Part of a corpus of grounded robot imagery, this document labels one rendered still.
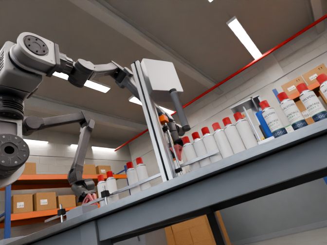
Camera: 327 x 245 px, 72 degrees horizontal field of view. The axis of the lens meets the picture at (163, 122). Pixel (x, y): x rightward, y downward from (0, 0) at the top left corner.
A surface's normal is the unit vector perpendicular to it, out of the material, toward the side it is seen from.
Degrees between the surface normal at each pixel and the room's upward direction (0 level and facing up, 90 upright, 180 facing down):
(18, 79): 180
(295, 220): 90
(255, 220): 90
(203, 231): 90
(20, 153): 90
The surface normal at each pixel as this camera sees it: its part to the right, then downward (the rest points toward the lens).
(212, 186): -0.46, -0.26
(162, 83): 0.43, -0.50
